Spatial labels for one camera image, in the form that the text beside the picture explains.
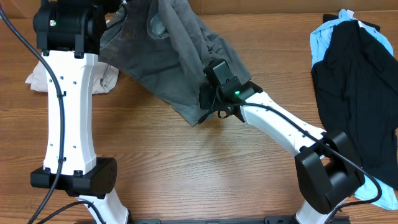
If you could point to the black garment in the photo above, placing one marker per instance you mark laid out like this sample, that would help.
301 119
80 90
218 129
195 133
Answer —
357 93

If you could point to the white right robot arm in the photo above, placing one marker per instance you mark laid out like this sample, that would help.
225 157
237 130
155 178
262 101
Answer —
326 162

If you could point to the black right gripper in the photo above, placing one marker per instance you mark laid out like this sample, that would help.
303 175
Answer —
204 102

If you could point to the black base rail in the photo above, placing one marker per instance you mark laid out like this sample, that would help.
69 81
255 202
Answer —
214 221

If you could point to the light blue garment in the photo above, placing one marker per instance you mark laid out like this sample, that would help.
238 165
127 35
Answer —
323 40

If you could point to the grey shorts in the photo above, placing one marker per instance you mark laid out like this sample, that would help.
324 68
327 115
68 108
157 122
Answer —
165 46

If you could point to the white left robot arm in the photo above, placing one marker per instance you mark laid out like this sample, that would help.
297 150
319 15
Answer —
68 35

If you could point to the beige folded shorts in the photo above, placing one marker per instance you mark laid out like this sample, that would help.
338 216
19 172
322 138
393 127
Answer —
104 75

